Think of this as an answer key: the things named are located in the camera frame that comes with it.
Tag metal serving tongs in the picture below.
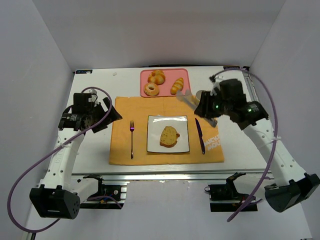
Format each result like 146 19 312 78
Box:
176 89 218 128

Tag sliced loaf bread piece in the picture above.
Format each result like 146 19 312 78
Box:
159 126 180 148

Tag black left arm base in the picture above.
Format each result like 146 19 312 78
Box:
80 174 127 210

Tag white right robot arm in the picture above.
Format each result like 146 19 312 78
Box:
194 75 320 213

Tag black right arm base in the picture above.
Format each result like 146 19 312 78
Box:
204 172 251 213

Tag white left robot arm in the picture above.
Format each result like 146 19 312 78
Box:
29 87 122 219

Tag striped croissant bread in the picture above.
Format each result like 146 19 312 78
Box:
170 77 184 95

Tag round striped bread roll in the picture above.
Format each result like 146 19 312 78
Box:
147 69 166 85

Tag purple table knife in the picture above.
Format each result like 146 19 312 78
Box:
195 118 206 155

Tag light green mug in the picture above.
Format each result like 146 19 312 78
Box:
194 90 203 105

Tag purple metal fork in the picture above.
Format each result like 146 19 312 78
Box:
129 120 135 159

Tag orange cloth placemat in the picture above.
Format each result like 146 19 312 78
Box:
109 97 225 166

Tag right blue corner label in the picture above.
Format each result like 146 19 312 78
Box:
223 66 241 70

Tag blue corner label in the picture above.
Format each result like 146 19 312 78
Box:
75 69 93 74
223 66 241 70

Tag white square plate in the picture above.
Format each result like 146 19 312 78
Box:
147 115 190 154

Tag sugared donut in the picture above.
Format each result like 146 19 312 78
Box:
143 82 160 97

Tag left blue corner label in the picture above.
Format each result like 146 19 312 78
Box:
75 69 93 74

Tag aluminium table frame rail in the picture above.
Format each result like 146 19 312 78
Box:
71 65 285 183

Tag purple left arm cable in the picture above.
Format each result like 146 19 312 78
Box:
6 86 123 232

